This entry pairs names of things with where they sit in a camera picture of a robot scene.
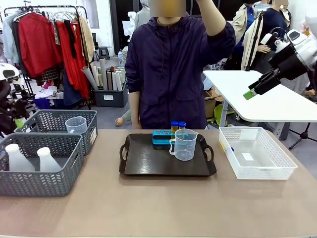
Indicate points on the cream coat with black stripe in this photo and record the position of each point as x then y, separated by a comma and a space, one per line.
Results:
251, 44

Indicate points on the doll in gray clothes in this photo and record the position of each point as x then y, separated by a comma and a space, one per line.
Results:
122, 119

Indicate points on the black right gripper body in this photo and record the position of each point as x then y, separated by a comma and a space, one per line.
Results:
289, 64

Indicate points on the large clear measuring cup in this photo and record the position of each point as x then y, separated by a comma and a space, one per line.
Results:
184, 148

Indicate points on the black tripod stand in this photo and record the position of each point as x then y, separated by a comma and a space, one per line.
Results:
303, 135

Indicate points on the red dress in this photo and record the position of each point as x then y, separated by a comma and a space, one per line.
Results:
71, 64

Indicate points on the white table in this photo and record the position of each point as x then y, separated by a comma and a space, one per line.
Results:
267, 106

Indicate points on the mannequin in navy top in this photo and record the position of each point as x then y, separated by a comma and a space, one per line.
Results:
271, 22

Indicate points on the green chair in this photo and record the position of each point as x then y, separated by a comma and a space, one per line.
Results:
220, 115

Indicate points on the white perforated plastic basket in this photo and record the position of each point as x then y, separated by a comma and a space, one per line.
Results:
257, 168

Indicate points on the black clothes rack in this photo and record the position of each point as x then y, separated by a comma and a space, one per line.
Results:
84, 29

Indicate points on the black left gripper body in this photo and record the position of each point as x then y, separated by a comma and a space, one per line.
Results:
15, 107

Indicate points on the large gray woven-pattern basket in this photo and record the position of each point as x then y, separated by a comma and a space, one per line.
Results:
37, 183

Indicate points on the black scarf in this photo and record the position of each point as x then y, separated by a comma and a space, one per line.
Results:
70, 37

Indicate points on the mannequin in beige coat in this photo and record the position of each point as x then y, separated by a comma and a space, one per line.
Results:
241, 22

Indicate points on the light gray-blue garment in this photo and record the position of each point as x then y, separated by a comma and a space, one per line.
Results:
8, 39

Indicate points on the brown paper roll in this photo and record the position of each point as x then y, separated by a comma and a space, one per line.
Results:
109, 80

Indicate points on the slanted gray paper roll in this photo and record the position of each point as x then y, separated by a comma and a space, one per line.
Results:
89, 77

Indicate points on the black stool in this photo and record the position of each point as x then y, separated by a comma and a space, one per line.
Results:
104, 52

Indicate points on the beige garment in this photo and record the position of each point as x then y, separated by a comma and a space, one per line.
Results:
86, 37

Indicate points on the blue-capped yellow test tube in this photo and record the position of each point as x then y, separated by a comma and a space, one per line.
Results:
182, 124
174, 126
231, 148

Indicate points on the white paper roll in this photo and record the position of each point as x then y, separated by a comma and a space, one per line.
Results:
119, 80

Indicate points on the dark brown plastic tray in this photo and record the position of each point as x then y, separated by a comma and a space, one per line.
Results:
148, 163

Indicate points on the person's right forearm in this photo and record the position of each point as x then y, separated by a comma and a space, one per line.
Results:
135, 109

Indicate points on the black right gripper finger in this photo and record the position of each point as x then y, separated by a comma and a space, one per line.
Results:
263, 88
265, 79

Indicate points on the mannequin in gray hoodie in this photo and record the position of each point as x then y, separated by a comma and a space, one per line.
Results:
142, 15

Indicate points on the person in purple jacket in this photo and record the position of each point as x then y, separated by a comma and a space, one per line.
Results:
168, 74

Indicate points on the small clear measuring cup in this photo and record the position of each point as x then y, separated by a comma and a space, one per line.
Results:
76, 126

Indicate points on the blue test tube rack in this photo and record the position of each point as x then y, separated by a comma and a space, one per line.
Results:
161, 140

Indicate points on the red jacket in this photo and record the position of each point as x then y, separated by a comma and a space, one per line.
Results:
37, 44

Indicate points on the dark gray storage bin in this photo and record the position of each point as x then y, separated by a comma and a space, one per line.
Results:
110, 96

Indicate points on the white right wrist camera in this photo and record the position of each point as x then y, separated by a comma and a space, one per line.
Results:
266, 38

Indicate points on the cardboard box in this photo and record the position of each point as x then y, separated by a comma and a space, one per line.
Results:
209, 106

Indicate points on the tall gray paper roll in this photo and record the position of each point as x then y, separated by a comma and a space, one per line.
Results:
103, 74

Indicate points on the person's left forearm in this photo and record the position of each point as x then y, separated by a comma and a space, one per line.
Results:
213, 19

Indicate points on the white plastic bottle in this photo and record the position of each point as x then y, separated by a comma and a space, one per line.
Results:
48, 162
17, 161

